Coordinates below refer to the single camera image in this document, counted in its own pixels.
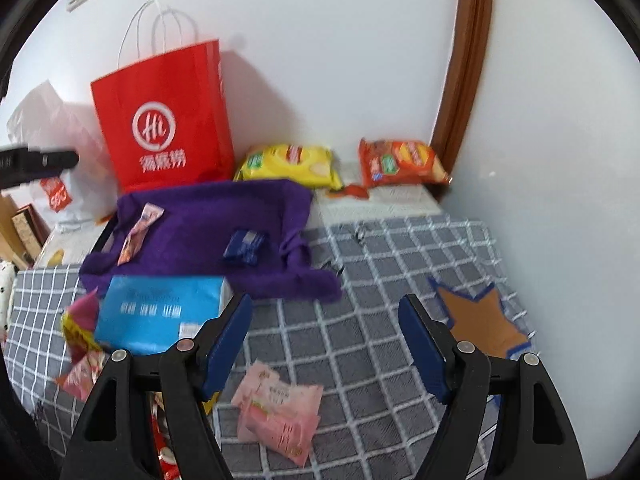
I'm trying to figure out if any grey checked bedsheet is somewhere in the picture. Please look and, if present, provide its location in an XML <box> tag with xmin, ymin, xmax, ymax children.
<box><xmin>0</xmin><ymin>212</ymin><xmax>538</xmax><ymax>480</ymax></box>

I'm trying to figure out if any purple cloth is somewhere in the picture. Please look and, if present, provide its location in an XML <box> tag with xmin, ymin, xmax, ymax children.
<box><xmin>79</xmin><ymin>179</ymin><xmax>343</xmax><ymax>303</ymax></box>

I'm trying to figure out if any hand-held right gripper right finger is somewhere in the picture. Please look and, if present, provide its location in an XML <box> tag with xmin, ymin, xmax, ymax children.
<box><xmin>397</xmin><ymin>294</ymin><xmax>586</xmax><ymax>480</ymax></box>

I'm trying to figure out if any white spotted cloth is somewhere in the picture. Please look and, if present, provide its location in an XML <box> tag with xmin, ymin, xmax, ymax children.
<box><xmin>0</xmin><ymin>260</ymin><xmax>17</xmax><ymax>346</ymax></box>

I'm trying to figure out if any white plastic bag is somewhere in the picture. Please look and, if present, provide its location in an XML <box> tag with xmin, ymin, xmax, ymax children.
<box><xmin>6</xmin><ymin>79</ymin><xmax>118</xmax><ymax>223</ymax></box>

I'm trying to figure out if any dark patterned box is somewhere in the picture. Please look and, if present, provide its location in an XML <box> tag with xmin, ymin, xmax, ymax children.
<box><xmin>11</xmin><ymin>204</ymin><xmax>51</xmax><ymax>261</ymax></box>

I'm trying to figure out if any brown door frame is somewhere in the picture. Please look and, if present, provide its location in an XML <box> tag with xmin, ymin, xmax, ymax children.
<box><xmin>431</xmin><ymin>0</ymin><xmax>496</xmax><ymax>173</ymax></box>

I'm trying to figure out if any red paper bag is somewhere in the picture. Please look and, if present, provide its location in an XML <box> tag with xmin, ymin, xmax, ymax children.
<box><xmin>90</xmin><ymin>0</ymin><xmax>236</xmax><ymax>195</ymax></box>

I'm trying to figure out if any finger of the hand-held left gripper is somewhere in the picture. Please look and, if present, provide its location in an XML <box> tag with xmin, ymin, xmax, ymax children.
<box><xmin>0</xmin><ymin>146</ymin><xmax>79</xmax><ymax>188</ymax></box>

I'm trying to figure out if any white red snack packet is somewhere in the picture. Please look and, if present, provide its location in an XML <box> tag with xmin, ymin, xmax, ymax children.
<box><xmin>54</xmin><ymin>350</ymin><xmax>110</xmax><ymax>402</ymax></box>

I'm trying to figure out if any small yellow red snack packet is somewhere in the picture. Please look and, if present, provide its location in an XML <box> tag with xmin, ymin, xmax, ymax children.
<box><xmin>61</xmin><ymin>305</ymin><xmax>103</xmax><ymax>356</ymax></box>

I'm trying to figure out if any wooden box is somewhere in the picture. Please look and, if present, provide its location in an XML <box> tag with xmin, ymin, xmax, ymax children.
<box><xmin>0</xmin><ymin>195</ymin><xmax>43</xmax><ymax>268</ymax></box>

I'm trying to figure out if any blue tissue pack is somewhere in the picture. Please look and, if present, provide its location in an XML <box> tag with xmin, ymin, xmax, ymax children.
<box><xmin>94</xmin><ymin>275</ymin><xmax>233</xmax><ymax>356</ymax></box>

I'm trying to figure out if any orange chips bag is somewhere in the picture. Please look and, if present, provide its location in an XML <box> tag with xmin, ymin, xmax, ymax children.
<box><xmin>358</xmin><ymin>137</ymin><xmax>452</xmax><ymax>188</ymax></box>

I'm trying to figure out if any yellow chips bag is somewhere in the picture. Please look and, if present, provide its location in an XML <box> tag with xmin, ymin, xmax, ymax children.
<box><xmin>234</xmin><ymin>144</ymin><xmax>343</xmax><ymax>190</ymax></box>

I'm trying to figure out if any magenta snack packet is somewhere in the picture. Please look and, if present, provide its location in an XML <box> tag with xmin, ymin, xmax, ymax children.
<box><xmin>66</xmin><ymin>288</ymin><xmax>101</xmax><ymax>322</ymax></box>

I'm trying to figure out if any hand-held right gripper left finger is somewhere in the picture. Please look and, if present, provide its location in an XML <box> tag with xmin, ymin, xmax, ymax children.
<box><xmin>60</xmin><ymin>292</ymin><xmax>253</xmax><ymax>480</ymax></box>

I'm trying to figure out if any small blue snack packet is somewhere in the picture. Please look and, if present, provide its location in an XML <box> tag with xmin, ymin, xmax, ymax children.
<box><xmin>222</xmin><ymin>229</ymin><xmax>266</xmax><ymax>265</ymax></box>

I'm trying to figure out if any pink white snack packet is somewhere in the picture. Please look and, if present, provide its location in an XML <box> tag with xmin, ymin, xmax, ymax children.
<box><xmin>117</xmin><ymin>203</ymin><xmax>165</xmax><ymax>266</ymax></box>

